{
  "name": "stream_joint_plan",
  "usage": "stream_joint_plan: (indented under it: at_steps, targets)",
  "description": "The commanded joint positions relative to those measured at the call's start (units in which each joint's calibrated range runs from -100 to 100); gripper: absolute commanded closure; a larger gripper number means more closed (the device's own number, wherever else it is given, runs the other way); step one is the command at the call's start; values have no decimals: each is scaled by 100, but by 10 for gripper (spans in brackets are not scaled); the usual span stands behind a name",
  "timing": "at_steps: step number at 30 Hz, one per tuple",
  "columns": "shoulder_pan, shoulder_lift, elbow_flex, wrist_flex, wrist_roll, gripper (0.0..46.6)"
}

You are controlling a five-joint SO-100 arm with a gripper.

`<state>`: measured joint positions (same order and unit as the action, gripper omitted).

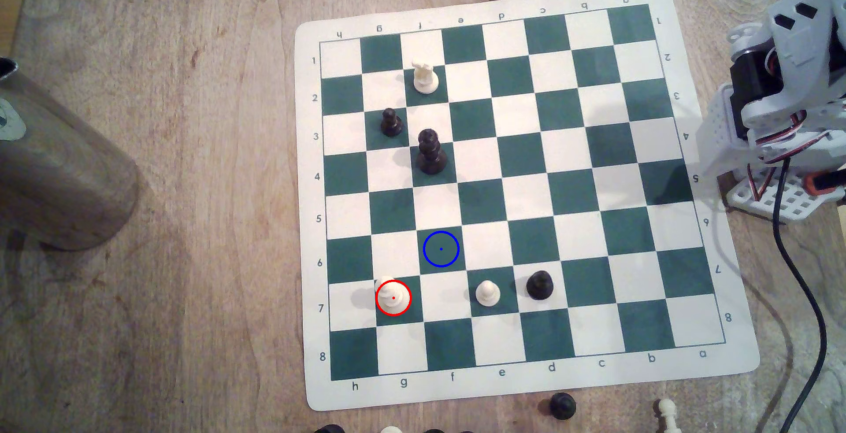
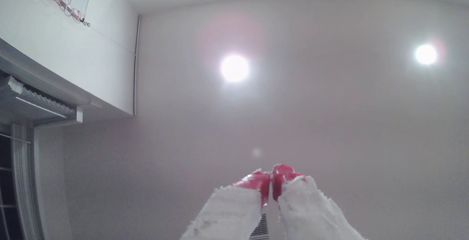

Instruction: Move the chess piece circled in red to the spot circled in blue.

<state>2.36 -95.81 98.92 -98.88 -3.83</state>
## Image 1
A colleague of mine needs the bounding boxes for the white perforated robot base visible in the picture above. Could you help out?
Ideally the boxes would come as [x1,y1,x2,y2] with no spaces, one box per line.
[724,169,846,224]

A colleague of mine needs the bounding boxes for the tall black chess piece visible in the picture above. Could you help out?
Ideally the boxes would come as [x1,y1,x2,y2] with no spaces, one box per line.
[416,128,448,175]

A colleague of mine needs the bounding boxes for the white knight chess piece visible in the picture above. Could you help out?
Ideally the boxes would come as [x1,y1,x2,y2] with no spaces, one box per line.
[412,60,440,95]

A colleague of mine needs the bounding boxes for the green and white chess mat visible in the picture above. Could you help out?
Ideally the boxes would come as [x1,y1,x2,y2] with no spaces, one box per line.
[294,0,761,412]

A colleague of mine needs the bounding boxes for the orange clamp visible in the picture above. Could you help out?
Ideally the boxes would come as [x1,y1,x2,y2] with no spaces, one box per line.
[804,170,846,195]

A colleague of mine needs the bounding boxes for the black cable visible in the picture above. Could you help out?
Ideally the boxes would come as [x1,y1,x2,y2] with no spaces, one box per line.
[772,159,828,433]

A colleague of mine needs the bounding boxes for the wooden cylinder post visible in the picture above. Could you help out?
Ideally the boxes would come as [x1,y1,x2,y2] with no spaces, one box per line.
[0,58,141,252]

